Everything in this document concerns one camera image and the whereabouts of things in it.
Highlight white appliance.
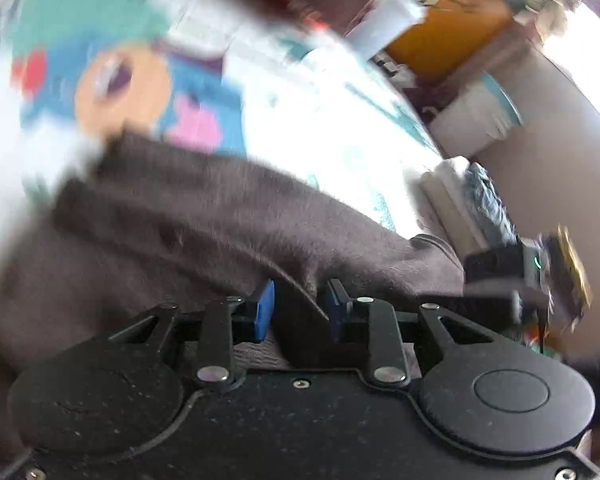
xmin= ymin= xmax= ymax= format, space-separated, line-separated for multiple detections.
xmin=347 ymin=0 xmax=426 ymax=56

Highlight cartoon animal print play mat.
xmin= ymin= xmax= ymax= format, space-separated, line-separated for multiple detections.
xmin=0 ymin=0 xmax=446 ymax=241

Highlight brown sweater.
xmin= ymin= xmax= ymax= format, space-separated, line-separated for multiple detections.
xmin=0 ymin=130 xmax=468 ymax=471

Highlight denim jacket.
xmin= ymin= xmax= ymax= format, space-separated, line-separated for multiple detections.
xmin=462 ymin=162 xmax=521 ymax=248

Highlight white bucket with teal rim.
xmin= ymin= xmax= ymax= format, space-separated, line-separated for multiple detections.
xmin=430 ymin=72 xmax=523 ymax=158

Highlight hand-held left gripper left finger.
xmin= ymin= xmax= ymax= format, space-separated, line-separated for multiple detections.
xmin=105 ymin=280 xmax=276 ymax=392

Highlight yellow cabinet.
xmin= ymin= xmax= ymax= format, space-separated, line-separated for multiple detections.
xmin=384 ymin=0 xmax=513 ymax=83

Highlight white folded garments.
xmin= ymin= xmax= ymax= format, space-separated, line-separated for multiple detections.
xmin=419 ymin=156 xmax=488 ymax=258

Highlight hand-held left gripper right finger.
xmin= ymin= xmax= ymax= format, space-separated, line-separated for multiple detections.
xmin=327 ymin=279 xmax=511 ymax=390

